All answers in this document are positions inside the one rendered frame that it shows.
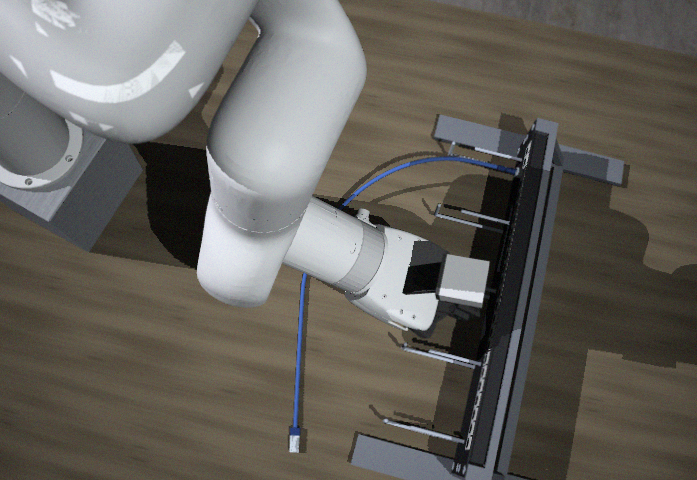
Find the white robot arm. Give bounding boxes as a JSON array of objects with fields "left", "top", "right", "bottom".
[{"left": 0, "top": 0, "right": 384, "bottom": 308}]

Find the blue patch cord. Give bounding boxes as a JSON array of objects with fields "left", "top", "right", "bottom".
[{"left": 293, "top": 157, "right": 506, "bottom": 428}]

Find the white cable plug with blue boot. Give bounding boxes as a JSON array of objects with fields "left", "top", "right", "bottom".
[{"left": 290, "top": 428, "right": 300, "bottom": 452}]

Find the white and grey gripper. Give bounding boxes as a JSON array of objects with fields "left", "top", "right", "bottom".
[{"left": 345, "top": 224, "right": 482, "bottom": 338}]

